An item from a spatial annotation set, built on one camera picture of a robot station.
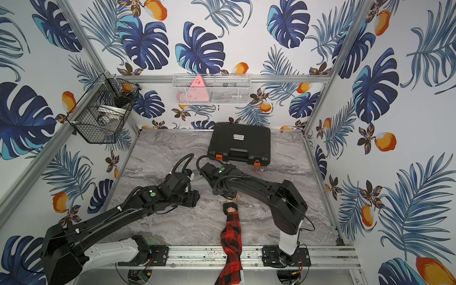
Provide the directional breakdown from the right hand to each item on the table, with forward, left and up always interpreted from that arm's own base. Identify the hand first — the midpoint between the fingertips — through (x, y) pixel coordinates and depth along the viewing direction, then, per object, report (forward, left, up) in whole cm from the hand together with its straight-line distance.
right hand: (224, 191), depth 85 cm
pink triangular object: (+41, +15, +28) cm, 52 cm away
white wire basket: (+49, +8, +25) cm, 56 cm away
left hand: (-4, +12, +6) cm, 14 cm away
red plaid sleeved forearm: (-22, -4, -2) cm, 22 cm away
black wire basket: (+24, +55, +29) cm, 66 cm away
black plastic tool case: (+33, -9, -2) cm, 34 cm away
